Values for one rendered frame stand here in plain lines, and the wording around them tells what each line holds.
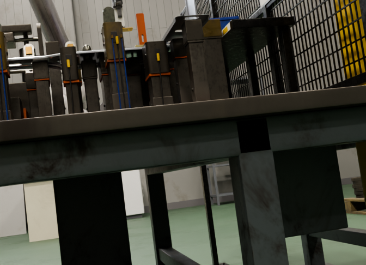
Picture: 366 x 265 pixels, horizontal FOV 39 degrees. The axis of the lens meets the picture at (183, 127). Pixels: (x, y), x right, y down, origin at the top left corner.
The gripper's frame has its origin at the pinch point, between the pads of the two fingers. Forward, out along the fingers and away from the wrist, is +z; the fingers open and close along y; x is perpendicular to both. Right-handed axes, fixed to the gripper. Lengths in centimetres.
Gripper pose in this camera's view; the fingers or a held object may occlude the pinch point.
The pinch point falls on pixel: (119, 18)
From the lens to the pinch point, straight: 189.6
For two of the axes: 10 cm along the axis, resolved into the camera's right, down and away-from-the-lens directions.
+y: 2.2, -1.1, -9.7
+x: 9.7, -1.0, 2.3
